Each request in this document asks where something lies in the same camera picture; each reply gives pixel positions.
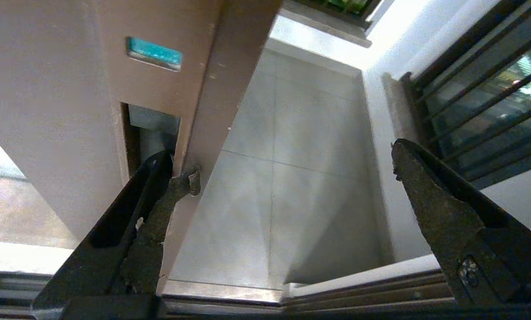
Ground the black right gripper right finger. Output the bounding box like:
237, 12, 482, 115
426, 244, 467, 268
390, 138, 531, 308

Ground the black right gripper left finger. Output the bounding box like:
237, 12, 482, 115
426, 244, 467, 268
31, 150, 202, 312

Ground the brown framed sliding glass door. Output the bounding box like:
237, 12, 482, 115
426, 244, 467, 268
0, 0, 284, 295

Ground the grey metal rail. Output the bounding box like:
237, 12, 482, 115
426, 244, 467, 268
0, 266, 531, 320

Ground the black barred window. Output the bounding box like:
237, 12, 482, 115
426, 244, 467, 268
400, 0, 531, 190

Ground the stone window sill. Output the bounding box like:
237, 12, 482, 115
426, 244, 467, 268
381, 72, 427, 148

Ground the stone balcony ledge cap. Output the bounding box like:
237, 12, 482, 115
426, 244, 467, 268
276, 0, 373, 48

